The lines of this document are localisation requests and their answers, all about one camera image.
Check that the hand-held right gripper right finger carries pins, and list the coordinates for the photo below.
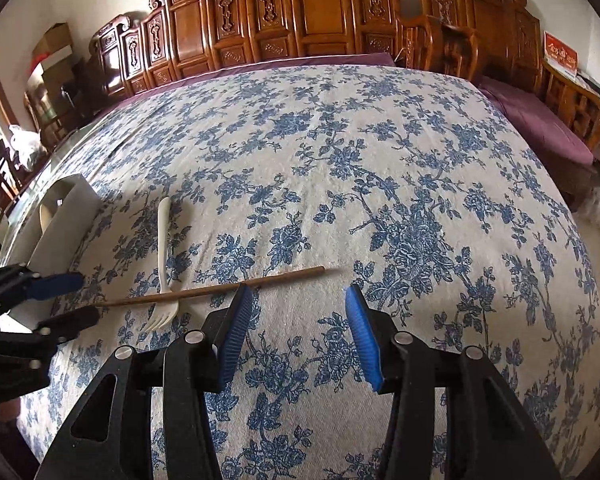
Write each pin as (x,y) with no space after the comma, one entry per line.
(362,335)

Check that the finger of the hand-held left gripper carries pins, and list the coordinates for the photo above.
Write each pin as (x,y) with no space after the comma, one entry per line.
(70,322)
(55,285)

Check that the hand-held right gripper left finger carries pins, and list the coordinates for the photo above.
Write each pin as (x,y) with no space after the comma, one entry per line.
(235,330)

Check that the rectangular metal tray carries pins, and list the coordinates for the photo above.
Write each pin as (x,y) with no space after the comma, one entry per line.
(65,230)

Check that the dark brown wooden chopstick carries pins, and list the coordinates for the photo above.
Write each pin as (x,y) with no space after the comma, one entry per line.
(290,275)

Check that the white plastic fork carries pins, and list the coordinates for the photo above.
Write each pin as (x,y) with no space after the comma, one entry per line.
(164,240)

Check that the white plastic bag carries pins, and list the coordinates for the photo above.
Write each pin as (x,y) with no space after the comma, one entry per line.
(25,147)

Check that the blue floral cloth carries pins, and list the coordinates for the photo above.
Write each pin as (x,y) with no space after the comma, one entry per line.
(355,160)

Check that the cardboard box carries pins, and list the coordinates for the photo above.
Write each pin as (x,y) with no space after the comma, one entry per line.
(55,40)

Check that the purple seat cushion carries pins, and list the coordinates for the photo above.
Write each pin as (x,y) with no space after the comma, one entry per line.
(530,115)

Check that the wooden armchair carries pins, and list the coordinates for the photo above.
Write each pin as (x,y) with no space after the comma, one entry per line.
(445,50)

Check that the carved wooden bench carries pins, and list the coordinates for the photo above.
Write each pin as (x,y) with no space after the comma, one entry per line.
(575,105)

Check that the carved wooden screen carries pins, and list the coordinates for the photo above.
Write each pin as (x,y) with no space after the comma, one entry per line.
(260,15)

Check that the red calendar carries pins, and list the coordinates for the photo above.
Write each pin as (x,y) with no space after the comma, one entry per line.
(560,55)

